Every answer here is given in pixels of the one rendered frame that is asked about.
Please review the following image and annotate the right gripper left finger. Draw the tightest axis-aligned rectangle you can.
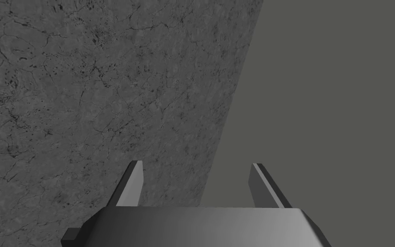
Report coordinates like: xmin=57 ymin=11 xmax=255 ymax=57
xmin=106 ymin=160 xmax=144 ymax=208

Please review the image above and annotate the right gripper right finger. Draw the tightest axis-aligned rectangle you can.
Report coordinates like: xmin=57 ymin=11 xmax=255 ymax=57
xmin=248 ymin=163 xmax=293 ymax=209

